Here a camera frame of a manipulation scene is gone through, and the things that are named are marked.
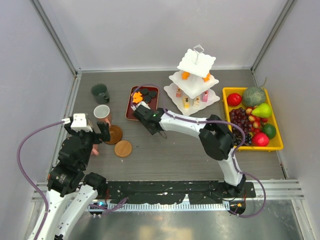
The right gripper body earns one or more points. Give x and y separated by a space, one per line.
149 130

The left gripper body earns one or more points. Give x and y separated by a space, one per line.
89 138

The metal serving tongs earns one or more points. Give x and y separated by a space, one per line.
163 134

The black round cookies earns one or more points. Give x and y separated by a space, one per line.
148 95

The cream cake slice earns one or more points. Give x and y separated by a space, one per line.
196 101

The pink mug near arm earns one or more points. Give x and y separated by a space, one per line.
94 150

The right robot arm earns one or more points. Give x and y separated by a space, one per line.
215 136

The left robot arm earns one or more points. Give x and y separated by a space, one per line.
69 189

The dark brown wooden saucer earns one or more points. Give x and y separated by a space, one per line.
116 135

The pink mug white inside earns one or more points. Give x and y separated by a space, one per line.
103 114

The red dessert tray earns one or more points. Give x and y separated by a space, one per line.
135 97

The light wooden coaster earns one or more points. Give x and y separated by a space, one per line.
123 148

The dark green mug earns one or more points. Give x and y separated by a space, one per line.
100 93

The white three-tier stand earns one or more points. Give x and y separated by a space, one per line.
193 78

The red apple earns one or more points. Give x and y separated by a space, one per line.
234 99

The purple grape bunch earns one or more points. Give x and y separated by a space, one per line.
239 117

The dark grapes bunch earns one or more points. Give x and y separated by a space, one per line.
238 139

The red cherries cluster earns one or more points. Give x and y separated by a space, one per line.
256 122

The green melon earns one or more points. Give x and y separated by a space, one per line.
254 95

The red pomegranate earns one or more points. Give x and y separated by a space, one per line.
260 139

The green pear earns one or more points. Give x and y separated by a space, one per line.
262 111

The green lime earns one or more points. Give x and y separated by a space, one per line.
269 130

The yellow fruit bin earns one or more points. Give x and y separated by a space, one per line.
275 144

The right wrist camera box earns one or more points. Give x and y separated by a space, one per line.
142 103

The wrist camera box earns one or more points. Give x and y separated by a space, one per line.
78 122
142 103

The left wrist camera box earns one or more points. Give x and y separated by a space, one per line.
78 122

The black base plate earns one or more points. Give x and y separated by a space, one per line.
174 192

